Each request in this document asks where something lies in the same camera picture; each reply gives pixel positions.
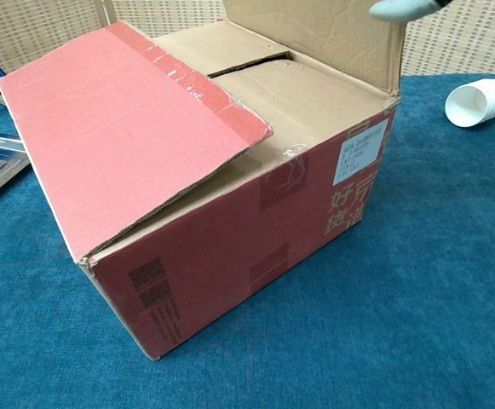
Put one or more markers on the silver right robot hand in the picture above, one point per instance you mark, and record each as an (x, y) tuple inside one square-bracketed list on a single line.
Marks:
[(400, 10)]

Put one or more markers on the red cardboard shipping box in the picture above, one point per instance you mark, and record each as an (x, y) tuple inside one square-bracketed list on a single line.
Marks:
[(213, 238)]

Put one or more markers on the stack of white paper cups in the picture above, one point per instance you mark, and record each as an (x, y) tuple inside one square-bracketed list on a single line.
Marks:
[(481, 102)]

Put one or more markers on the blue carpet table cover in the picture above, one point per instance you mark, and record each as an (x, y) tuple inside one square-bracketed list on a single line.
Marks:
[(400, 298)]

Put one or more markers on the woven bamboo folding screen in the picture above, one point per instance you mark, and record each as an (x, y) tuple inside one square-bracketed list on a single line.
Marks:
[(38, 30)]

